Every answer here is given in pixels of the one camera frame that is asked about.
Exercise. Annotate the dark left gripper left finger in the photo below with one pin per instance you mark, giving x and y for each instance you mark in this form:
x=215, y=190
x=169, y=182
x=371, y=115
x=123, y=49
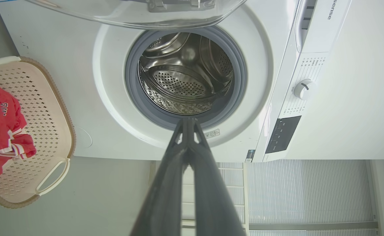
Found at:
x=165, y=190

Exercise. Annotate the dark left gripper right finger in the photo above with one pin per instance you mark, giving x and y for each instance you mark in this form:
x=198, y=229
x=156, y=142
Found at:
x=211, y=196

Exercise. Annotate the round black glass washer door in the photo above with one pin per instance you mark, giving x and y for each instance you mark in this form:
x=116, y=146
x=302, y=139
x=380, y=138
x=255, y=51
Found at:
x=113, y=16

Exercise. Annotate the white front-load washing machine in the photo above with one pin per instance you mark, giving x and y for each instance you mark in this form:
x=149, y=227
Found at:
x=80, y=82

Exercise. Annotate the small dark corner sticker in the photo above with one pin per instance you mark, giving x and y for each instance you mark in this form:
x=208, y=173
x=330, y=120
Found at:
x=250, y=156

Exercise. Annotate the small warning sticker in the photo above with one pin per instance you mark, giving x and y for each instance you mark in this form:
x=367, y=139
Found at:
x=212, y=133

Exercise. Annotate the black display panel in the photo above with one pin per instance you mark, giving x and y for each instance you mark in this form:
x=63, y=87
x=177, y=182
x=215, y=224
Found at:
x=282, y=134

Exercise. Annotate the stainless steel washer drum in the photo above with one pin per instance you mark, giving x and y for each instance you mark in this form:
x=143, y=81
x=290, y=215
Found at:
x=179, y=85

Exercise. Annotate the white round control knob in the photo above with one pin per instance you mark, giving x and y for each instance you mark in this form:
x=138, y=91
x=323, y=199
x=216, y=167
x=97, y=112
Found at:
x=304, y=89

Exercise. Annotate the cream perforated laundry basket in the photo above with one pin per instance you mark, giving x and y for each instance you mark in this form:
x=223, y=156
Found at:
x=47, y=108

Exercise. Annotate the white detergent drawer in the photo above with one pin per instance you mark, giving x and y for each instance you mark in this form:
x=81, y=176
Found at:
x=326, y=32

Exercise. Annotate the blue energy label sticker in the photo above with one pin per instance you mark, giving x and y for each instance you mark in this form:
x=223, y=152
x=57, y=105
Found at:
x=5, y=1

